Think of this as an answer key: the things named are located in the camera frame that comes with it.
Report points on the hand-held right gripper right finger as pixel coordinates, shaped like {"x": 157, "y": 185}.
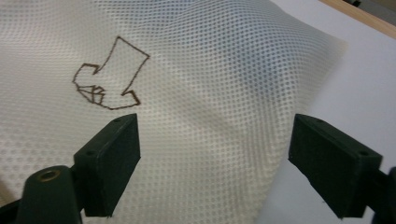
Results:
{"x": 333, "y": 168}

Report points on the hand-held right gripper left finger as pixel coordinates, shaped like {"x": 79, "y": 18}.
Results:
{"x": 109, "y": 161}

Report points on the white mesh cloth arrow print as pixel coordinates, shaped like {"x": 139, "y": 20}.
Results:
{"x": 199, "y": 93}

